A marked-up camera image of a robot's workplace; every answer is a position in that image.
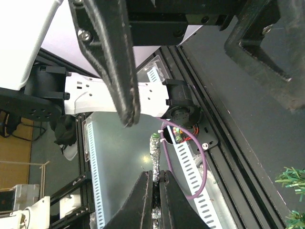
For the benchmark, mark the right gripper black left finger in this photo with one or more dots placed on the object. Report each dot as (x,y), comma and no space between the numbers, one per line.
(136,212)

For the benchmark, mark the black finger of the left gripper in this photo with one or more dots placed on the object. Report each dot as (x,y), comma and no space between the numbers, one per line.
(268,42)

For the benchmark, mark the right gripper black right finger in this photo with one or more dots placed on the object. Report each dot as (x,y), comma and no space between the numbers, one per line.
(176,212)

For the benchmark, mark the light blue slotted cable duct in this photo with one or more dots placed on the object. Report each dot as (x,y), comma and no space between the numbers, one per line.
(119,155)

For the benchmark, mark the silver star ornament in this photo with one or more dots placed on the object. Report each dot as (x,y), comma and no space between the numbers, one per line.
(155,153)

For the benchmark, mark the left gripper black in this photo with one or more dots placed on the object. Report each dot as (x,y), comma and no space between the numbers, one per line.
(106,40)

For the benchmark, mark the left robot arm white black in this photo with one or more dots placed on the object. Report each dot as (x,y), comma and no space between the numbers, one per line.
(52,91)

